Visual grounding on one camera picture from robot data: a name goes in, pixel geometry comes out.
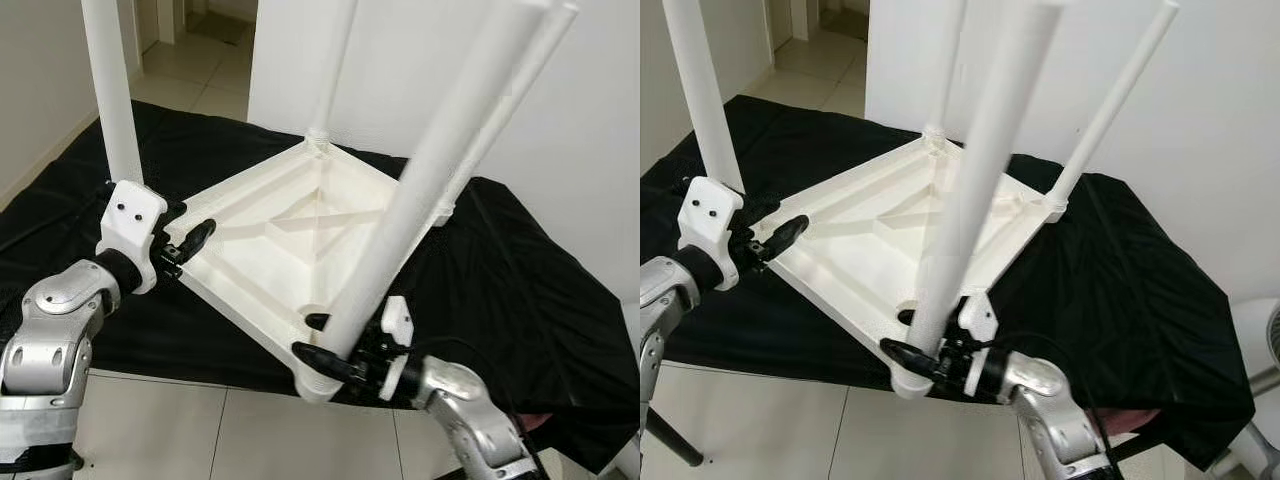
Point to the white plastic table leg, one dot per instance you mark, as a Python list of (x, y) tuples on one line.
[(335, 70), (510, 100), (947, 70), (985, 180), (1115, 100), (110, 90), (700, 90), (430, 180)]

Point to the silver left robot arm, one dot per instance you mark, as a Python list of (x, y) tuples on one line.
[(660, 320), (50, 340)]

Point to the pink stool seat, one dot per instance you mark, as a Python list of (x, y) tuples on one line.
[(535, 420), (1135, 420)]

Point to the black tablecloth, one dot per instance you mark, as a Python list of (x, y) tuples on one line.
[(540, 300), (1150, 300)]

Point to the black tripod leg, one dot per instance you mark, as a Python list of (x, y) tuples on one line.
[(675, 440)]

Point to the white standing fan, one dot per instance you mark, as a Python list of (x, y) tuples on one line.
[(1260, 350)]

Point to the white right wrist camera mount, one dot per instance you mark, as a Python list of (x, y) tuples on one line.
[(397, 325), (978, 320)]

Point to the white door frame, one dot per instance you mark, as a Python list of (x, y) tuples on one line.
[(165, 20)]

